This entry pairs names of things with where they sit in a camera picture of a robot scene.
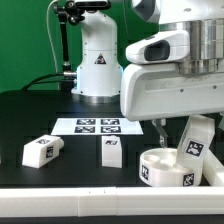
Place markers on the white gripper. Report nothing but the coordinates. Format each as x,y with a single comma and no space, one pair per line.
158,91

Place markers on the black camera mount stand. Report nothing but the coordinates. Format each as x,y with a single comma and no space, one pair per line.
73,13

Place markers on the white round stool seat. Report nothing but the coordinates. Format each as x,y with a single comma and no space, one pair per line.
158,168

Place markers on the white L-shaped obstacle fence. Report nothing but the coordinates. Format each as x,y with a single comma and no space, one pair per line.
119,201

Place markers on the white fiducial marker sheet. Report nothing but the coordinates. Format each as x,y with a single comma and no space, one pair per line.
96,126

